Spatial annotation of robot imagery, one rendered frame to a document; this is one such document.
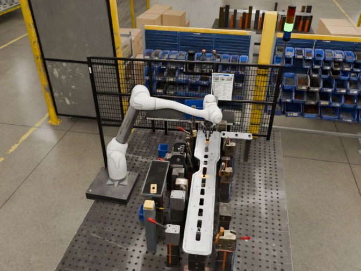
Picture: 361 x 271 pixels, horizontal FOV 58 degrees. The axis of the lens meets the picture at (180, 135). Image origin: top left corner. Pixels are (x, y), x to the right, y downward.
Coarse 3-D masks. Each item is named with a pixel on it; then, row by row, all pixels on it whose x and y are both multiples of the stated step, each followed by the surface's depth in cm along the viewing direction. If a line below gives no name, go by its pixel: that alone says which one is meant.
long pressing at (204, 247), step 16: (208, 144) 295; (208, 160) 275; (192, 176) 258; (192, 192) 244; (208, 192) 244; (192, 208) 231; (208, 208) 231; (192, 224) 219; (208, 224) 219; (192, 240) 208; (208, 240) 208
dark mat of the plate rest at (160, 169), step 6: (156, 162) 248; (162, 162) 248; (168, 162) 248; (150, 168) 242; (156, 168) 242; (162, 168) 242; (150, 174) 237; (156, 174) 237; (162, 174) 237; (150, 180) 231; (156, 180) 231; (162, 180) 231; (144, 186) 226; (150, 186) 226; (156, 186) 226; (162, 186) 226; (144, 192) 221; (156, 192) 221
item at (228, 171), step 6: (228, 168) 260; (222, 174) 259; (228, 174) 259; (222, 180) 263; (228, 180) 262; (222, 186) 267; (228, 186) 266; (222, 192) 271; (228, 192) 270; (222, 198) 274; (228, 198) 273
